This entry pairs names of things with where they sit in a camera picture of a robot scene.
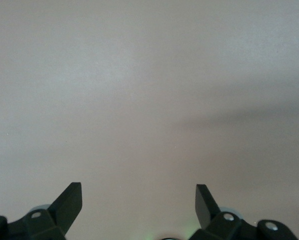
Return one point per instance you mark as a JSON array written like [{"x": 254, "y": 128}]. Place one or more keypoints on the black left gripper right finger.
[{"x": 210, "y": 212}]

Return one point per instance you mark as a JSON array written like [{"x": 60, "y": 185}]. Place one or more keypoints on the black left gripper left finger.
[{"x": 64, "y": 210}]

